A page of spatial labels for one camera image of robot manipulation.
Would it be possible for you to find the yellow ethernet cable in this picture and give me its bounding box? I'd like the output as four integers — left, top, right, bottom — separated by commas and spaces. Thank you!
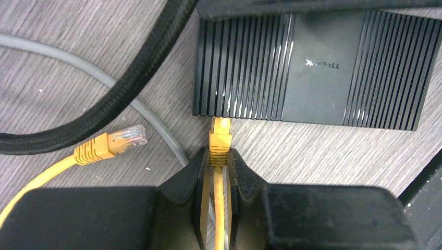
0, 116, 234, 250

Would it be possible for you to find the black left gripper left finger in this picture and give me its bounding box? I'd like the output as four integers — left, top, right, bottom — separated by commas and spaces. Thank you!
1, 147, 210, 249

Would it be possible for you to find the grey ethernet cable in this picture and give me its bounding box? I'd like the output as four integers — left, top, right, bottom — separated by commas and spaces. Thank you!
0, 33, 191, 168

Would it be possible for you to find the long black ethernet cable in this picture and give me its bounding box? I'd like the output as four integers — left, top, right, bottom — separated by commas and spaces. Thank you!
0, 0, 200, 156

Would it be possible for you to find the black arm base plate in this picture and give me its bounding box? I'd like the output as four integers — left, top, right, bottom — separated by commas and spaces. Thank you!
398, 151, 441, 249

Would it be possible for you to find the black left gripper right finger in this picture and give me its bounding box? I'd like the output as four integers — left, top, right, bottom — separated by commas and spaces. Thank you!
227, 149, 420, 249

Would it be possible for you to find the black blue network switch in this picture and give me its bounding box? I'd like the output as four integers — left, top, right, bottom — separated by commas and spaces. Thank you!
192, 10, 441, 131

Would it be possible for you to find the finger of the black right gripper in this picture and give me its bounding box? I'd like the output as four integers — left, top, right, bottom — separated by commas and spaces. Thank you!
197, 0, 441, 20

